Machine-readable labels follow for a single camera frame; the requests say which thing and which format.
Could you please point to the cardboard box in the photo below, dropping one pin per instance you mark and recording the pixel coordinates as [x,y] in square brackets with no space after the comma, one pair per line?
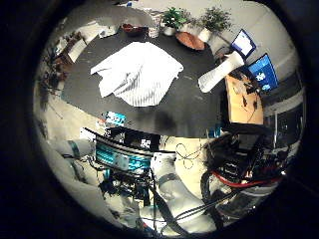
[74,49]

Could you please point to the monitor with blue screen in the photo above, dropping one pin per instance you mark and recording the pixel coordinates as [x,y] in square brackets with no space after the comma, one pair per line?
[264,73]

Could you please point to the teal and black control box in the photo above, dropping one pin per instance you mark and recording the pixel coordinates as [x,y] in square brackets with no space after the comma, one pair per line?
[123,156]

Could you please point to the bushy potted plant white pot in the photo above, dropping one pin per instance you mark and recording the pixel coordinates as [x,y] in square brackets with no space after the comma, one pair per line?
[215,20]

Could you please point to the small potted plant white pot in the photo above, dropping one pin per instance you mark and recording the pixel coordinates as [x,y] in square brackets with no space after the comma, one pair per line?
[172,19]

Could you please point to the light wooden desk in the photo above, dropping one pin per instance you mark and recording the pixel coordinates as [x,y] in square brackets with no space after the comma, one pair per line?
[244,104]

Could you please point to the monitor with white screen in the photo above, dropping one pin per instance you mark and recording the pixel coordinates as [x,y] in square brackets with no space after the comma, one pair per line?
[243,43]

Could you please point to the white striped cloth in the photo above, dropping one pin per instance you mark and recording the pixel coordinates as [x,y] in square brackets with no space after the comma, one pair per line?
[139,71]

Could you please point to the clear glass jar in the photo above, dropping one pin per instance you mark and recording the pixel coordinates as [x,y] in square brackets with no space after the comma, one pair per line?
[153,30]

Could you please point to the brown oval plate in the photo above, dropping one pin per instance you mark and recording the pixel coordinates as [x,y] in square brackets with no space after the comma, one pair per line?
[190,41]

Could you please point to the dark red bowl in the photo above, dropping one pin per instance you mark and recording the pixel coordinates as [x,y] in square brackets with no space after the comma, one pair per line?
[133,29]

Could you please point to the white spray bottle teal print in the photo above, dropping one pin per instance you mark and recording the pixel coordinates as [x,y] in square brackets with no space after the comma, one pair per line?
[219,71]

